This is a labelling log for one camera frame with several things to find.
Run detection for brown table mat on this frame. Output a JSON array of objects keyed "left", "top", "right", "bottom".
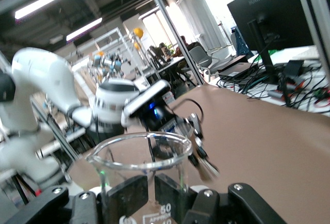
[{"left": 65, "top": 84, "right": 330, "bottom": 224}]

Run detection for seated person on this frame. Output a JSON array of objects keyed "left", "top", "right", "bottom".
[{"left": 177, "top": 35, "right": 206, "bottom": 59}]

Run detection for dark flat laptop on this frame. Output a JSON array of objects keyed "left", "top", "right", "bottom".
[{"left": 217, "top": 55, "right": 259, "bottom": 79}]

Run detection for steel double-cone jigger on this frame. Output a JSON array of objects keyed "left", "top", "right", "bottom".
[{"left": 197, "top": 155, "right": 221, "bottom": 183}]

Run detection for grey office chair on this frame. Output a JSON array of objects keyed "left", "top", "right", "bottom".
[{"left": 189, "top": 45, "right": 220, "bottom": 82}]

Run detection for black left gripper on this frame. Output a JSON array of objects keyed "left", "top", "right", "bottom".
[{"left": 140, "top": 97, "right": 210, "bottom": 170}]

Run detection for tangled black cables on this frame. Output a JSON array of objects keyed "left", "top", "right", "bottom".
[{"left": 219, "top": 61, "right": 330, "bottom": 113}]

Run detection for thin aluminium frame post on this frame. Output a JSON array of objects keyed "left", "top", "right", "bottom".
[{"left": 141, "top": 0, "right": 205, "bottom": 87}]

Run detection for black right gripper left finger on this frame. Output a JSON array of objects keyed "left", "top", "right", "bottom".
[{"left": 10, "top": 174, "right": 149, "bottom": 224}]

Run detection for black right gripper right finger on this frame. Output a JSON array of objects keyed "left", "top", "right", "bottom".
[{"left": 154, "top": 173, "right": 287, "bottom": 224}]

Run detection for black computer monitor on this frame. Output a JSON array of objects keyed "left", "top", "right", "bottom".
[{"left": 226, "top": 0, "right": 321, "bottom": 85}]

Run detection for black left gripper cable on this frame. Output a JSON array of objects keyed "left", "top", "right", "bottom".
[{"left": 169, "top": 98, "right": 205, "bottom": 124}]

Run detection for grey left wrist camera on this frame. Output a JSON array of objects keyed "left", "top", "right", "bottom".
[{"left": 120, "top": 79, "right": 171, "bottom": 128}]

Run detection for small clear glass beaker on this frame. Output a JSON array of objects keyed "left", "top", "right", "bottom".
[{"left": 86, "top": 131, "right": 194, "bottom": 224}]

